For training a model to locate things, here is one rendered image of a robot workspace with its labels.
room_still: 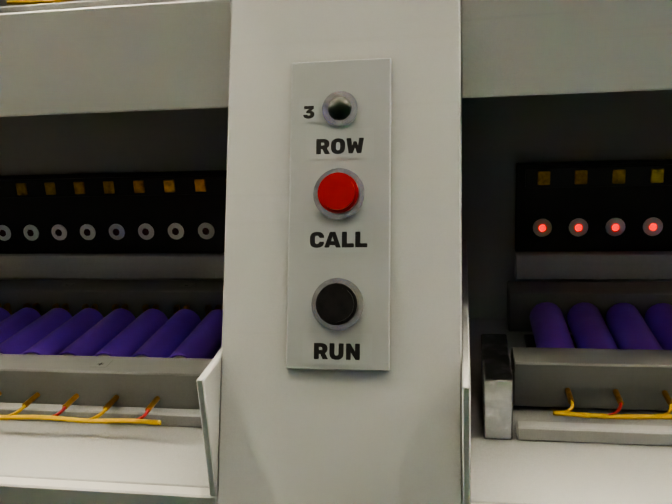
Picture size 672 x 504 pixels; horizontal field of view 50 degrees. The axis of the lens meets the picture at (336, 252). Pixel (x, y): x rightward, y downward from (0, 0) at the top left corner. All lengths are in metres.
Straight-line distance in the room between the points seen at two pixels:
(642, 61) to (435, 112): 0.08
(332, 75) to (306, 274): 0.08
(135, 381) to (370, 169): 0.15
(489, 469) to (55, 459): 0.18
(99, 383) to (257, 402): 0.10
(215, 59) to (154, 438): 0.17
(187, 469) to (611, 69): 0.24
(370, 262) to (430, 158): 0.05
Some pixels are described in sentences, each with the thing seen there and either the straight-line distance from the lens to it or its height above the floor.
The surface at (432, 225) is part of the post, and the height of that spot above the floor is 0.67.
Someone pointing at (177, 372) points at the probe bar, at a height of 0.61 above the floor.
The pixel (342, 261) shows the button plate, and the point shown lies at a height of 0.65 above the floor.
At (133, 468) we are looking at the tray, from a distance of 0.33.
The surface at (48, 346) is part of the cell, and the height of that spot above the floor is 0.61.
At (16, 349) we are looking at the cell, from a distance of 0.43.
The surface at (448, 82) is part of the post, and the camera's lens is 0.29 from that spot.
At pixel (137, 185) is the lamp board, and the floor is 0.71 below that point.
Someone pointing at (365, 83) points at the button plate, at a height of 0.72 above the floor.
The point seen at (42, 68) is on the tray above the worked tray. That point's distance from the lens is 0.36.
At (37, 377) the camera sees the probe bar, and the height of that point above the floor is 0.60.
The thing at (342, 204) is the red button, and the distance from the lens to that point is 0.28.
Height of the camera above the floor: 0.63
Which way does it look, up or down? 6 degrees up
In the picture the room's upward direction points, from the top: 1 degrees clockwise
